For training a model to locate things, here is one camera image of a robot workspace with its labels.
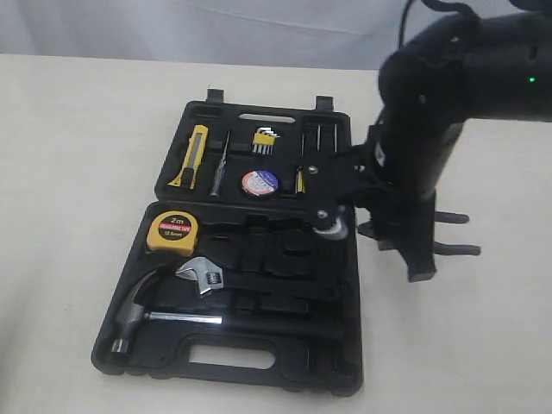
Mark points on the yellow utility knife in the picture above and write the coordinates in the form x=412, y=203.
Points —
x=187, y=176

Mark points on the left yellow black screwdriver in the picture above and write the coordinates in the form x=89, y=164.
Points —
x=299, y=178

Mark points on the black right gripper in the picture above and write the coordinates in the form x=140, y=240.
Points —
x=403, y=168

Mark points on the yellow hex key set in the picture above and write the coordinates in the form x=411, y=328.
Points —
x=264, y=141

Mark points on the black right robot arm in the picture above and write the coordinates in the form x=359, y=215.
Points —
x=461, y=67

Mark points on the clear handle test screwdriver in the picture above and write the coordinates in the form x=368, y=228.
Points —
x=220, y=169

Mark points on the black electrical tape roll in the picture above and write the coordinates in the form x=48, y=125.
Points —
x=259, y=183

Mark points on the pliers orange black handles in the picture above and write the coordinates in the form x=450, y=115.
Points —
x=451, y=238

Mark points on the yellow measuring tape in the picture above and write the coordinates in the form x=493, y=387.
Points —
x=173, y=231

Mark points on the black plastic tool case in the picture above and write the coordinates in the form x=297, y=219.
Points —
x=269, y=237

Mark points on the steel claw hammer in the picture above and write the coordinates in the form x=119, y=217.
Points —
x=131, y=314

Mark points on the adjustable wrench black handle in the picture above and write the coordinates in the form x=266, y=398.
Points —
x=209, y=277

